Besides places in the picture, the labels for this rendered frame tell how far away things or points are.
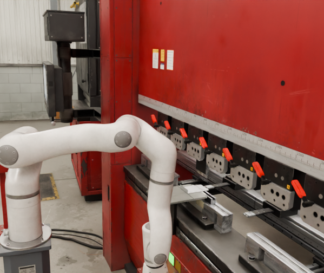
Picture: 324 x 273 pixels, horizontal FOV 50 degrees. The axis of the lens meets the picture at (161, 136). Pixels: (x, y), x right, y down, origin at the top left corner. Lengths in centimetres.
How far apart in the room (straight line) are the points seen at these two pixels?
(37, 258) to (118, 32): 156
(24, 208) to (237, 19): 110
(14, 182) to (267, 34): 105
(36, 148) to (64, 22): 140
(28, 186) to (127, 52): 139
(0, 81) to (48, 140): 731
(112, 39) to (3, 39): 618
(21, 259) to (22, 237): 8
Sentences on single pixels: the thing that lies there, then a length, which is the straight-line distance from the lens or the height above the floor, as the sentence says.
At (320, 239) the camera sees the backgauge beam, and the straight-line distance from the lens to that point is 166.
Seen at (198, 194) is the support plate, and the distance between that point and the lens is 183.
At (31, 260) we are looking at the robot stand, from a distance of 146.
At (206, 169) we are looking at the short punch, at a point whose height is 113.
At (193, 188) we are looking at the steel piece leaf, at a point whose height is 100.
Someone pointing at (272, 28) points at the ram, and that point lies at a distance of 135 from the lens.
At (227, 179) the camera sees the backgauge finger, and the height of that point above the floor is 102.
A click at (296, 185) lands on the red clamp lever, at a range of 123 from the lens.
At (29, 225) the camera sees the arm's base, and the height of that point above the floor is 108.
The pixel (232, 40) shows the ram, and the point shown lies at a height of 176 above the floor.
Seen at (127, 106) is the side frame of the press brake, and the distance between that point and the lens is 251.
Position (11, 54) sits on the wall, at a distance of 847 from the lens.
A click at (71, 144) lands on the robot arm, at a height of 139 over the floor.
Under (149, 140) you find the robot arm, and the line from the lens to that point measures 125.
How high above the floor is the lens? 173
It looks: 14 degrees down
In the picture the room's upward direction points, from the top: 2 degrees clockwise
